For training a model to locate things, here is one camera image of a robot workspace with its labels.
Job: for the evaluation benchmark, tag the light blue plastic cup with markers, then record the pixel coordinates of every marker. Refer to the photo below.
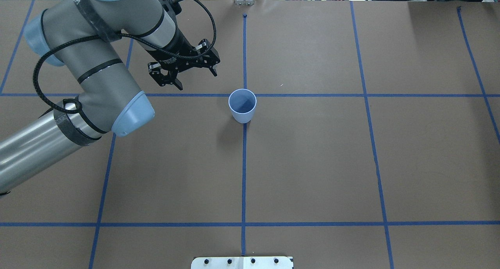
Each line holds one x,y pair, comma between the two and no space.
242,103

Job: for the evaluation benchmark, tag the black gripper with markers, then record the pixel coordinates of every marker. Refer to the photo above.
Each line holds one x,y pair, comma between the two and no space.
176,47

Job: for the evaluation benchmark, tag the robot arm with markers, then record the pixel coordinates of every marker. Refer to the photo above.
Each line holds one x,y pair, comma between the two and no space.
78,34

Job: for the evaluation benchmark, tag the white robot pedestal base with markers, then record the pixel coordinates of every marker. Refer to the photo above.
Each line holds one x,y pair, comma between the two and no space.
243,262

